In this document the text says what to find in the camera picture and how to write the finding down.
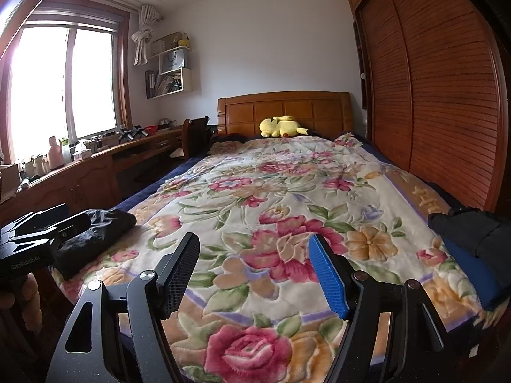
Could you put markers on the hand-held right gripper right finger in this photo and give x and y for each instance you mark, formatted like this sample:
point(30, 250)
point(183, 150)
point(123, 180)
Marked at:
point(327, 279)

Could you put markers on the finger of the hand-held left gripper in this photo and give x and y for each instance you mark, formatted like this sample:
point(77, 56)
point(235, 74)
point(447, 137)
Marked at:
point(36, 217)
point(68, 225)

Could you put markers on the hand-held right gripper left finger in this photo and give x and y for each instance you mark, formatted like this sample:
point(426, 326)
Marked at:
point(179, 275)

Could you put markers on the black jacket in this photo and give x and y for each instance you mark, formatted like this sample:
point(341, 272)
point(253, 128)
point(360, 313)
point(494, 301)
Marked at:
point(96, 235)

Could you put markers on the person's left hand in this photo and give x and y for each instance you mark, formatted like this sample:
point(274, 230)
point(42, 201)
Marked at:
point(30, 299)

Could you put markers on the cardboard box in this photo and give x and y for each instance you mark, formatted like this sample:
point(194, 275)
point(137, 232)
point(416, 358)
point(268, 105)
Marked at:
point(8, 183)

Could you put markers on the wooden desk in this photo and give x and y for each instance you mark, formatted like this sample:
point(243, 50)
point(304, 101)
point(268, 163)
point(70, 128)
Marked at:
point(80, 175)

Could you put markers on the pink bottle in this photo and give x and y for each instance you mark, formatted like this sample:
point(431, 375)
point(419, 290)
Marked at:
point(54, 153)

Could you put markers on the white bottle green cap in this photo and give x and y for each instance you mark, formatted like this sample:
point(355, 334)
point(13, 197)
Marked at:
point(65, 150)

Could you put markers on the white box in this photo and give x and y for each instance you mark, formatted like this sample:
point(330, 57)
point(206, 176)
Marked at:
point(82, 151)

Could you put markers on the floral blanket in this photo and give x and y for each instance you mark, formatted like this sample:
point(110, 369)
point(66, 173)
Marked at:
point(279, 207)

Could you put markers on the black metal device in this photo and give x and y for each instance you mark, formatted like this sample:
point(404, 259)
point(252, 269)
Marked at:
point(131, 133)

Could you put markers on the red basket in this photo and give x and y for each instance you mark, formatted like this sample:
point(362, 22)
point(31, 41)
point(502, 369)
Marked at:
point(151, 129)

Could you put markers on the window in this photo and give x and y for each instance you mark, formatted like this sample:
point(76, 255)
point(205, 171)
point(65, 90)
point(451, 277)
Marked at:
point(60, 79)

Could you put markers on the wooden chair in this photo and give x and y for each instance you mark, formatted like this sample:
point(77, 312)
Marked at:
point(195, 135)

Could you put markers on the metal pot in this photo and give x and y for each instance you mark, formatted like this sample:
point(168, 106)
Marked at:
point(164, 122)

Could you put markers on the dark pillow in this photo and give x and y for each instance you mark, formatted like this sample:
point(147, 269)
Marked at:
point(227, 137)

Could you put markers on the blue cloth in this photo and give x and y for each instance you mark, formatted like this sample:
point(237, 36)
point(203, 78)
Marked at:
point(475, 283)

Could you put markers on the dark cloth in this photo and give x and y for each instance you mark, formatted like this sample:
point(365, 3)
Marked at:
point(467, 227)

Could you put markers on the yellow plush toy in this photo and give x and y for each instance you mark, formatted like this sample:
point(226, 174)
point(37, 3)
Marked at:
point(281, 127)

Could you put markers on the wooden bed headboard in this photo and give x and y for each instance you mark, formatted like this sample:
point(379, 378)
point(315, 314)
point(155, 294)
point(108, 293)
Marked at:
point(303, 113)

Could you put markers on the row of books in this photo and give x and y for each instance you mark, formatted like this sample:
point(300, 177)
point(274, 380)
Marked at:
point(161, 83)

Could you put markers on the white paper bag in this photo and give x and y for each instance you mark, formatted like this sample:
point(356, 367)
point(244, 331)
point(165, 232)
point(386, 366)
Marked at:
point(172, 60)

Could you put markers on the tied white curtain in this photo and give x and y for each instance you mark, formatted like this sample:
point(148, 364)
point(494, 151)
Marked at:
point(141, 36)

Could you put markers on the wooden wardrobe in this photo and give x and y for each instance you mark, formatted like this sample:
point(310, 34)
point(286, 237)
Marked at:
point(431, 87)

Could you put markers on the white wall shelf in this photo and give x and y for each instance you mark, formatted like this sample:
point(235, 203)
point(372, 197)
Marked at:
point(187, 79)

